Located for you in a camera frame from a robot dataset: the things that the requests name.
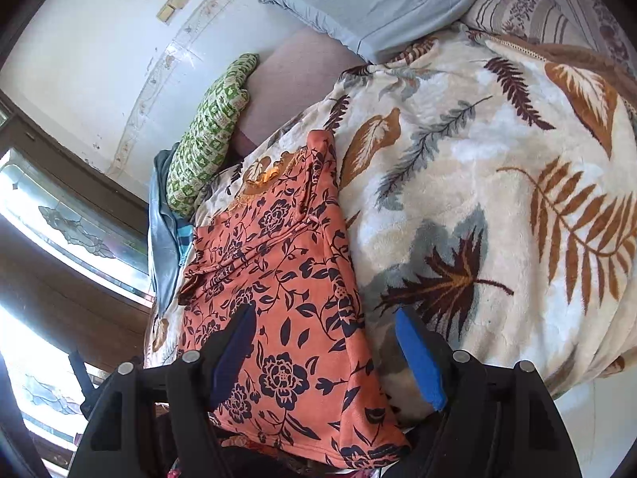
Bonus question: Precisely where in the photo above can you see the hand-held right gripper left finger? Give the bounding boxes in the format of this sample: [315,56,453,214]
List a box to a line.
[67,304,257,478]

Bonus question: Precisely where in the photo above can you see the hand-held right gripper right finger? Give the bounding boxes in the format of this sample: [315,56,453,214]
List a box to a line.
[394,306,583,478]

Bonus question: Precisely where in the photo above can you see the orange floral shirt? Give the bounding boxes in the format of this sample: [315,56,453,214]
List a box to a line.
[176,129,411,470]

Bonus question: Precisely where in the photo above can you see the teal striped cloth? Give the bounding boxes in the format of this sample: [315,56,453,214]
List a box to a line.
[176,224,195,264]

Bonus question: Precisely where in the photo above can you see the blue cloth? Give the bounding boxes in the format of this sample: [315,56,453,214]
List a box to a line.
[148,142,182,317]

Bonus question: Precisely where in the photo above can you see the wooden door with leaded glass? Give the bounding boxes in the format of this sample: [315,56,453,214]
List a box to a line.
[0,90,155,478]

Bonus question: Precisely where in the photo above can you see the leaf print blanket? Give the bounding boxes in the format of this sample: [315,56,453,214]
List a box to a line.
[144,25,637,429]

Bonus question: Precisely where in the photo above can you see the green checkered pillow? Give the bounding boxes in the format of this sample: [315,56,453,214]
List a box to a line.
[166,53,260,217]

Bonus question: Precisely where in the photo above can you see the pink sofa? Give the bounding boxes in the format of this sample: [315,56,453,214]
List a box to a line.
[231,0,637,160]

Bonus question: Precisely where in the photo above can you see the striped floral cushion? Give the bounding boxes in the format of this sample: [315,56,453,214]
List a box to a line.
[458,0,637,61]

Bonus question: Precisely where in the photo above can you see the grey-blue pillow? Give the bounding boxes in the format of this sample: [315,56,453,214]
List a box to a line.
[259,0,481,63]

